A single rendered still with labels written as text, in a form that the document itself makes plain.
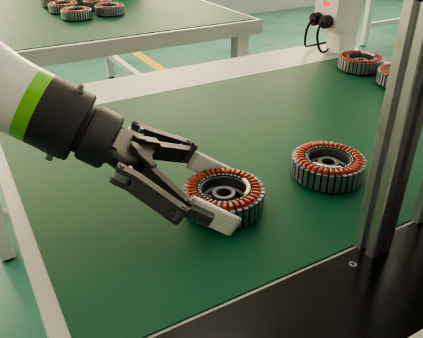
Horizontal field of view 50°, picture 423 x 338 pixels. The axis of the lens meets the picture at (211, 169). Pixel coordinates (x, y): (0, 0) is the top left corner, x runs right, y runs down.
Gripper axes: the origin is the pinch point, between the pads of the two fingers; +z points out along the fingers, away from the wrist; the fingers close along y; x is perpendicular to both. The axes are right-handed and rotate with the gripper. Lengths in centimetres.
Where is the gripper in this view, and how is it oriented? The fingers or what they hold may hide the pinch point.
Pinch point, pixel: (221, 195)
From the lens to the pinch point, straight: 63.0
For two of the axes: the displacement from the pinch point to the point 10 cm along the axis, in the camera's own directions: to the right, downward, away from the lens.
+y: 0.1, 5.1, -8.6
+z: 8.7, 4.3, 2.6
